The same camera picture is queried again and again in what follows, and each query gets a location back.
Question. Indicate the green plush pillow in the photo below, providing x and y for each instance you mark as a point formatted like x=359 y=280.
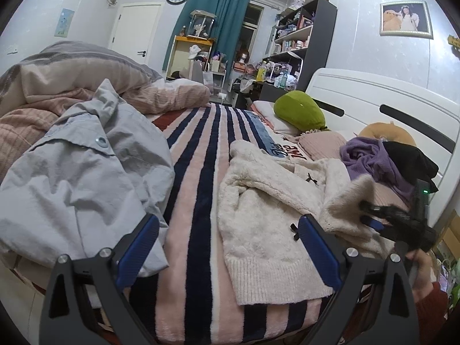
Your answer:
x=300 y=109

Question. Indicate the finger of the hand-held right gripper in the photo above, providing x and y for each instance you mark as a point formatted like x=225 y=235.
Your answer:
x=373 y=224
x=375 y=209

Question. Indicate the yellow bottle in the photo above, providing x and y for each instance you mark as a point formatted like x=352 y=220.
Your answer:
x=260 y=72

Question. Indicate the orange plush toy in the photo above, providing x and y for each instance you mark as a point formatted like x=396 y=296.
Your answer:
x=390 y=131

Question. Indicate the wig on stand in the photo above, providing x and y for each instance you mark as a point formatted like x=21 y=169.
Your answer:
x=244 y=54

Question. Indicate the window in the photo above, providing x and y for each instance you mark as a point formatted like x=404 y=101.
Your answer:
x=253 y=28

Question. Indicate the dark bookshelf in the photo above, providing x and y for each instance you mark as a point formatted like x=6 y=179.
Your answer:
x=316 y=32

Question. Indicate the person's right hand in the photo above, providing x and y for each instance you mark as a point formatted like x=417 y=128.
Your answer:
x=422 y=271

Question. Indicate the small wall poster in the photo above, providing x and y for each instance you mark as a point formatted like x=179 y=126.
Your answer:
x=64 y=22

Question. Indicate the cream fluffy sweater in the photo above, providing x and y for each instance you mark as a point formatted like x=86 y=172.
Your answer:
x=267 y=219

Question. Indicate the cardboard box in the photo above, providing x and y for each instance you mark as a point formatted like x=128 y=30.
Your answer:
x=449 y=235

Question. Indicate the black garment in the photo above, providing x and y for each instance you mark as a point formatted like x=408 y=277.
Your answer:
x=409 y=161

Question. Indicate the light grey jacket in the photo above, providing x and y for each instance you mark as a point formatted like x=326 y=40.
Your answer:
x=82 y=172

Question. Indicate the yellow shelf unit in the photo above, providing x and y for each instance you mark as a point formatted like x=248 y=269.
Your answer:
x=179 y=55

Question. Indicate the pink grey duvet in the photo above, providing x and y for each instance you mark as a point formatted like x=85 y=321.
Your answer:
x=72 y=75

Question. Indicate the white door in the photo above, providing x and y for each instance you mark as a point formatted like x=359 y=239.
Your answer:
x=133 y=32

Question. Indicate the cluttered dark desk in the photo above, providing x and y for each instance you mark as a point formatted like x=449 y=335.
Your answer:
x=258 y=91

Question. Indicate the white bed headboard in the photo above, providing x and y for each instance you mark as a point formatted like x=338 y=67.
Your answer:
x=370 y=90

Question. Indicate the person's right forearm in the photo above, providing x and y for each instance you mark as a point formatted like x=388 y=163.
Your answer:
x=433 y=316

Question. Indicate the pink knit sweater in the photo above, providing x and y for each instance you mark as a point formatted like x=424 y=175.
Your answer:
x=321 y=145

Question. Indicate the purple knit garment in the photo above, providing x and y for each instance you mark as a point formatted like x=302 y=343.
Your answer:
x=366 y=158

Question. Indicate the striped pink navy blanket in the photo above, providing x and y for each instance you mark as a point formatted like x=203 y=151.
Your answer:
x=196 y=201

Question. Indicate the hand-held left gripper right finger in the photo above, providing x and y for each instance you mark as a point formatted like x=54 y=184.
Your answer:
x=320 y=256

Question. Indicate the teal curtain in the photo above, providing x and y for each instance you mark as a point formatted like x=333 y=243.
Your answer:
x=215 y=18

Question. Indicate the framed wall photo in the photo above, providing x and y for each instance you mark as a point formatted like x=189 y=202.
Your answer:
x=406 y=19

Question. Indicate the white pillow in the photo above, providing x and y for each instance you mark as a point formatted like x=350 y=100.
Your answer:
x=264 y=113

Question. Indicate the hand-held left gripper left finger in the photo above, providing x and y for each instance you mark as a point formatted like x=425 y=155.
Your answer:
x=138 y=248

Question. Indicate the blue printed cloth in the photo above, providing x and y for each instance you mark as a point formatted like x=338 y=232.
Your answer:
x=266 y=136

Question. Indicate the glass display case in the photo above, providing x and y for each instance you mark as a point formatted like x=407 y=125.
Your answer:
x=202 y=24

